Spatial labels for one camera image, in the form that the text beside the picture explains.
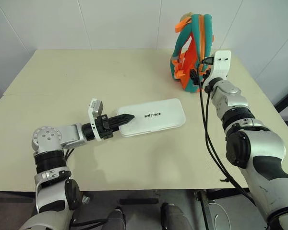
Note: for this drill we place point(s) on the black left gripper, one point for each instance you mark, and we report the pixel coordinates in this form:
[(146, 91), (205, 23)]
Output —
[(103, 127)]

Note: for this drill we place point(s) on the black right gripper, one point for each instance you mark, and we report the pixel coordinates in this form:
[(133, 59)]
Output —
[(196, 77)]

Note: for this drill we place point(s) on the orange and teal backpack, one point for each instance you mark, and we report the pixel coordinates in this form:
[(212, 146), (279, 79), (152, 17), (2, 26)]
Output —
[(194, 48)]

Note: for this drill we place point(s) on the white rectangular box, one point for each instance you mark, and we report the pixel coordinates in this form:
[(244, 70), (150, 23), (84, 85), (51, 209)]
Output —
[(158, 116)]

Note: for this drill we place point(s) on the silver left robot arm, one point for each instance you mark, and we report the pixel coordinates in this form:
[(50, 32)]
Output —
[(62, 135)]

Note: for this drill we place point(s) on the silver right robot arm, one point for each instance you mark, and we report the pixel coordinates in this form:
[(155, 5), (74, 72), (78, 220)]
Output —
[(252, 143)]

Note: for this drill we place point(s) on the silver bolt under table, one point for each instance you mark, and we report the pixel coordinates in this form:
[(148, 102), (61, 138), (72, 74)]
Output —
[(85, 199)]

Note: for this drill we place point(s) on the dark rounded grey shape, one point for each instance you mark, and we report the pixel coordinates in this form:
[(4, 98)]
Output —
[(174, 216), (116, 219)]

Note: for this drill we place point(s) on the grey metal table leg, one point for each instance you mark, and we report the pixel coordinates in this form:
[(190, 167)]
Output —
[(201, 208)]

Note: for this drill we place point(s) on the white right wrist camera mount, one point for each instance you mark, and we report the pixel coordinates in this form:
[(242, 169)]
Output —
[(221, 65)]

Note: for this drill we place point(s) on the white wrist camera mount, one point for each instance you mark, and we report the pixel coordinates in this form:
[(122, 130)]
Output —
[(221, 65), (94, 112)]

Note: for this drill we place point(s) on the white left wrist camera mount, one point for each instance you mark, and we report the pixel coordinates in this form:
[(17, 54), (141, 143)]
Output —
[(94, 112)]

